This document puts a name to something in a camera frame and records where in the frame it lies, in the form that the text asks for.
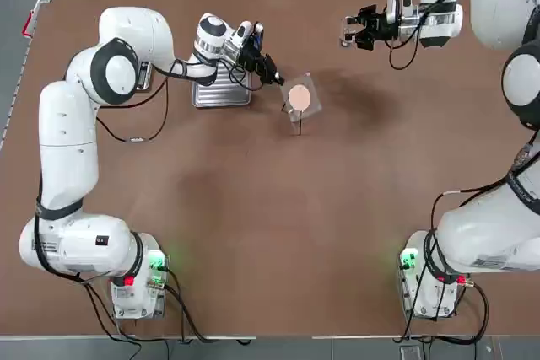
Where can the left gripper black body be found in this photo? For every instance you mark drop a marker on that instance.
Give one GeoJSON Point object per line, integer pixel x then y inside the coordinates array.
{"type": "Point", "coordinates": [255, 60]}

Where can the grey floor box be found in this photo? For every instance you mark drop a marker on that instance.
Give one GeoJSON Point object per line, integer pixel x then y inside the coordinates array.
{"type": "Point", "coordinates": [410, 352]}

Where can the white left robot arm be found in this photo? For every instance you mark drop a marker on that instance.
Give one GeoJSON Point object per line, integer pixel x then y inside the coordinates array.
{"type": "Point", "coordinates": [67, 145]}

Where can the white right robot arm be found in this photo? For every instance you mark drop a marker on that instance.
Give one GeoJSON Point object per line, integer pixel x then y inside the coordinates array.
{"type": "Point", "coordinates": [485, 242]}

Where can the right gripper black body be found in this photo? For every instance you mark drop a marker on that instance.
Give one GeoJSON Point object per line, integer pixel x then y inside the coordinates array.
{"type": "Point", "coordinates": [386, 27]}

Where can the ribbed metal tray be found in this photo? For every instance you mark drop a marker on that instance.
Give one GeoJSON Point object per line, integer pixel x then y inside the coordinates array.
{"type": "Point", "coordinates": [219, 94]}

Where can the small glass beaker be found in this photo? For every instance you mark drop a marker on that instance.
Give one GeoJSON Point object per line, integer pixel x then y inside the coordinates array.
{"type": "Point", "coordinates": [348, 31]}

